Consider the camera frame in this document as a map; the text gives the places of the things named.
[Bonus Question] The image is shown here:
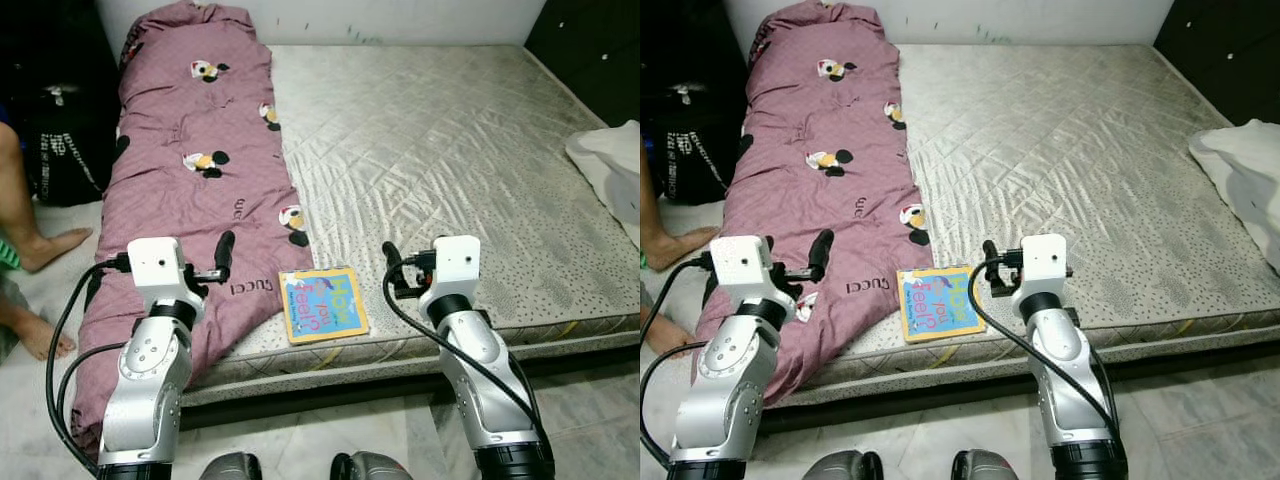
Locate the grey robot leg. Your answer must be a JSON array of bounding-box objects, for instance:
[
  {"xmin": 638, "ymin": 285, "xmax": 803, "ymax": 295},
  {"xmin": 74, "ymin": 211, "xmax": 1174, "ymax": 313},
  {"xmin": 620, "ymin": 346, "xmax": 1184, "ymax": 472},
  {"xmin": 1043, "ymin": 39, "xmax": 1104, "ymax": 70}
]
[
  {"xmin": 197, "ymin": 451, "xmax": 264, "ymax": 480},
  {"xmin": 799, "ymin": 449, "xmax": 884, "ymax": 480},
  {"xmin": 949, "ymin": 449, "xmax": 1022, "ymax": 480},
  {"xmin": 329, "ymin": 449, "xmax": 417, "ymax": 480}
]

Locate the grey right robot leg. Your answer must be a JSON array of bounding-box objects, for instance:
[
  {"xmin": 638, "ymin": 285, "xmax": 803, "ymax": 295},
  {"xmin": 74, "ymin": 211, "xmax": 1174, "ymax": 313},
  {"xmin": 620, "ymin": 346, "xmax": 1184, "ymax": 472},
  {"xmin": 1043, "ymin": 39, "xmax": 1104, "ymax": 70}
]
[
  {"xmin": 329, "ymin": 449, "xmax": 417, "ymax": 480},
  {"xmin": 949, "ymin": 449, "xmax": 1022, "ymax": 480}
]

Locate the purple duvet with cartoon prints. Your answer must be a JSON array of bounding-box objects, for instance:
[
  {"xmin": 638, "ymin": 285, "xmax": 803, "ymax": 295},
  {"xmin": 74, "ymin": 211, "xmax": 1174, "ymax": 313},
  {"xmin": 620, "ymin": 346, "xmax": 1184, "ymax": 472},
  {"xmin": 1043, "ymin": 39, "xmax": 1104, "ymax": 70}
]
[
  {"xmin": 71, "ymin": 0, "xmax": 314, "ymax": 457},
  {"xmin": 692, "ymin": 0, "xmax": 934, "ymax": 407}
]

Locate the colourful yellow-edged children's book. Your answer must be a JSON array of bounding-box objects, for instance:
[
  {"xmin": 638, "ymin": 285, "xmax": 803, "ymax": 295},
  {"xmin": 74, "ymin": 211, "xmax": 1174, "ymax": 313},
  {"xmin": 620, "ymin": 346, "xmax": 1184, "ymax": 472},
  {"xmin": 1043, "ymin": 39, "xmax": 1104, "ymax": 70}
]
[
  {"xmin": 277, "ymin": 265, "xmax": 372, "ymax": 347},
  {"xmin": 896, "ymin": 264, "xmax": 987, "ymax": 345}
]

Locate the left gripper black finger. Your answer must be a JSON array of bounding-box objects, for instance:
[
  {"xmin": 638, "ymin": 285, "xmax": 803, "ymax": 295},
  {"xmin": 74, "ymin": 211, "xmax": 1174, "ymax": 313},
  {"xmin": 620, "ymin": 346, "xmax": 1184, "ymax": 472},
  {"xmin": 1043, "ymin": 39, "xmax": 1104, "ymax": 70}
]
[
  {"xmin": 213, "ymin": 230, "xmax": 238, "ymax": 285},
  {"xmin": 807, "ymin": 228, "xmax": 835, "ymax": 285}
]

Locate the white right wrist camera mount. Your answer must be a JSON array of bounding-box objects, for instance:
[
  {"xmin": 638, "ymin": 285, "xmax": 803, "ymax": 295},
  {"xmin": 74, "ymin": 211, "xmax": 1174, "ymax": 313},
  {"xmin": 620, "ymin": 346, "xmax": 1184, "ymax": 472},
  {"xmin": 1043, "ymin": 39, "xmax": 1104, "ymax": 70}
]
[
  {"xmin": 1009, "ymin": 233, "xmax": 1070, "ymax": 310},
  {"xmin": 417, "ymin": 235, "xmax": 482, "ymax": 317}
]

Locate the grey quilted mattress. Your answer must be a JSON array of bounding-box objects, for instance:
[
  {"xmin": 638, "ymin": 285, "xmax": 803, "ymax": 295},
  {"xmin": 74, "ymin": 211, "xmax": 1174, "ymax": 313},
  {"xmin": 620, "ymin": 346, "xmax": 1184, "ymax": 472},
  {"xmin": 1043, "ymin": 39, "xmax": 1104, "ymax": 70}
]
[
  {"xmin": 180, "ymin": 41, "xmax": 640, "ymax": 407},
  {"xmin": 789, "ymin": 41, "xmax": 1280, "ymax": 407}
]

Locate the person in grey shorts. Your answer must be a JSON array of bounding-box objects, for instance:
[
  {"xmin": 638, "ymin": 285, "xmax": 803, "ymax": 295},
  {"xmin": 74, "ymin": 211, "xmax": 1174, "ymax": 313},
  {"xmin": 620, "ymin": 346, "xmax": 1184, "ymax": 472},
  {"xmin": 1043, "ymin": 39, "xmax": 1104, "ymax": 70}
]
[
  {"xmin": 0, "ymin": 120, "xmax": 97, "ymax": 364},
  {"xmin": 640, "ymin": 128, "xmax": 717, "ymax": 360}
]

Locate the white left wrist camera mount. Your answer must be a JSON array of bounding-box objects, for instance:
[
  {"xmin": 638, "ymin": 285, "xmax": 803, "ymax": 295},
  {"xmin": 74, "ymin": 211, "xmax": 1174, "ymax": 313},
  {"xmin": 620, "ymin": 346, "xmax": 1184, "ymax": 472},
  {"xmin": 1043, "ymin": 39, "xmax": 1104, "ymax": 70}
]
[
  {"xmin": 126, "ymin": 236, "xmax": 192, "ymax": 307},
  {"xmin": 709, "ymin": 235, "xmax": 777, "ymax": 307}
]

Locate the grey left robot leg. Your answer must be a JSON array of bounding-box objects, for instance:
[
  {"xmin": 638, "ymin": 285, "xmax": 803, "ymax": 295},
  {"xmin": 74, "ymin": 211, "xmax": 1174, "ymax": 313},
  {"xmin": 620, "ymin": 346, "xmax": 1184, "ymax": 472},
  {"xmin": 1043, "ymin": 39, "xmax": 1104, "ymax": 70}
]
[
  {"xmin": 197, "ymin": 451, "xmax": 264, "ymax": 480},
  {"xmin": 799, "ymin": 449, "xmax": 884, "ymax": 480}
]

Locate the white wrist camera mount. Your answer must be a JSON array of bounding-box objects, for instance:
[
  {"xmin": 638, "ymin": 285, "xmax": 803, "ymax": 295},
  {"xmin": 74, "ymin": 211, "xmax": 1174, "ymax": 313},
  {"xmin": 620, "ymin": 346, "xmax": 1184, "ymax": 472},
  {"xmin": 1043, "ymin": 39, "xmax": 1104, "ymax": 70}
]
[
  {"xmin": 709, "ymin": 235, "xmax": 777, "ymax": 307},
  {"xmin": 1009, "ymin": 233, "xmax": 1070, "ymax": 310},
  {"xmin": 417, "ymin": 235, "xmax": 482, "ymax": 317},
  {"xmin": 126, "ymin": 236, "xmax": 192, "ymax": 307}
]

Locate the white pillow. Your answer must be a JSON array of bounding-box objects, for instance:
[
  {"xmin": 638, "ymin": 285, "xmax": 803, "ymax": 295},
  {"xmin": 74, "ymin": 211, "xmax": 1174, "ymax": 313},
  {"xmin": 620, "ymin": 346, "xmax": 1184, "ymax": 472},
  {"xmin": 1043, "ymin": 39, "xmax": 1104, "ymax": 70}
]
[
  {"xmin": 1187, "ymin": 117, "xmax": 1280, "ymax": 257},
  {"xmin": 564, "ymin": 119, "xmax": 640, "ymax": 247}
]

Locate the dark bed base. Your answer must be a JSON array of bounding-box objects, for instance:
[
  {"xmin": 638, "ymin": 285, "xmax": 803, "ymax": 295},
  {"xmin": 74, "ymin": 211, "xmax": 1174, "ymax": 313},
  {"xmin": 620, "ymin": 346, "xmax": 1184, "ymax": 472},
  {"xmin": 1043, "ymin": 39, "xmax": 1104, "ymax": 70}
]
[
  {"xmin": 780, "ymin": 335, "xmax": 1280, "ymax": 433},
  {"xmin": 180, "ymin": 345, "xmax": 640, "ymax": 433}
]

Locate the black tufted headboard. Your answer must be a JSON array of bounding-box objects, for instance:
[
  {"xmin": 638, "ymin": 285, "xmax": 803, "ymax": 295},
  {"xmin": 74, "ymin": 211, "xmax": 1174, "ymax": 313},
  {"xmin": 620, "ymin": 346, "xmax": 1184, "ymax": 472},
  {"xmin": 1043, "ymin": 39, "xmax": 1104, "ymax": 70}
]
[
  {"xmin": 1151, "ymin": 0, "xmax": 1280, "ymax": 127},
  {"xmin": 524, "ymin": 0, "xmax": 640, "ymax": 127}
]

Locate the black bag with white print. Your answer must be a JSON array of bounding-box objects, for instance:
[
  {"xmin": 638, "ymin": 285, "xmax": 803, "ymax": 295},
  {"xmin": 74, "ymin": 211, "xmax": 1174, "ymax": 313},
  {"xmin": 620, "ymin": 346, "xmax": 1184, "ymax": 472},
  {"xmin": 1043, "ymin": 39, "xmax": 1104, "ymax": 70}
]
[
  {"xmin": 24, "ymin": 79, "xmax": 122, "ymax": 209},
  {"xmin": 654, "ymin": 79, "xmax": 747, "ymax": 207}
]

